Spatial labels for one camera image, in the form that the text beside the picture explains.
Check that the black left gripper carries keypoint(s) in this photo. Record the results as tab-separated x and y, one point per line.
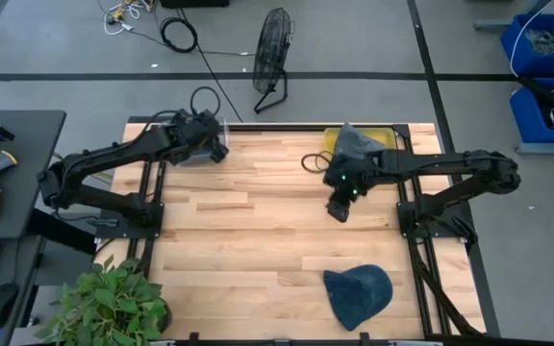
193	134

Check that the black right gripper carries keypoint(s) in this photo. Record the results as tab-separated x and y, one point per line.
361	168

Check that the grey fleece cap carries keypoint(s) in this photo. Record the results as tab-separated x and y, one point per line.
354	141

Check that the dark blue denim cap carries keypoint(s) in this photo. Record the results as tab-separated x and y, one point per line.
359	293

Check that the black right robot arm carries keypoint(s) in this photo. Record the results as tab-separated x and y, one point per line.
440	161

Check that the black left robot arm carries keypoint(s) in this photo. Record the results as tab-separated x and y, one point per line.
113	150

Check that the clear plastic bin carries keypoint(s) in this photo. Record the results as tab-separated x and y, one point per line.
193	161

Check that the yellow plastic bin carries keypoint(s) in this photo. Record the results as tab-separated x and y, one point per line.
385	137

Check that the black floor fan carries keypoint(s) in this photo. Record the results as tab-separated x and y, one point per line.
271	53

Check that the black floor box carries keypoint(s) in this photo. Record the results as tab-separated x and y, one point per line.
195	3

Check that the blue plastic bin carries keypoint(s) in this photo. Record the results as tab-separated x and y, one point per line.
517	57
527	125

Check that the black side desk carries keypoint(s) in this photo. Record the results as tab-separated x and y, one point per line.
27	202

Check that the green potted plant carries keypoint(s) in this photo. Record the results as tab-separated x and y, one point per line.
108	303

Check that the black pole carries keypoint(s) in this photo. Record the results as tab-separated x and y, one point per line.
546	98

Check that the dark grey desk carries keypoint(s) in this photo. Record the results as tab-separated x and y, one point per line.
22	269

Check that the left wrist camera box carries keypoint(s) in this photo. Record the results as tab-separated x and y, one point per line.
219	153

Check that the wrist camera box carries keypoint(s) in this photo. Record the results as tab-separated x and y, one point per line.
339	211
219	153

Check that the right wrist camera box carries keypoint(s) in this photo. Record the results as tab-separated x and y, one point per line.
339	211

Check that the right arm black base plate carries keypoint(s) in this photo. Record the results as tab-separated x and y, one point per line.
407	226

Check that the black aluminium frame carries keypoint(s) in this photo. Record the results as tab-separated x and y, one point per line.
277	127

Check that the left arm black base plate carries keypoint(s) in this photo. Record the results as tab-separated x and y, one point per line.
154	230

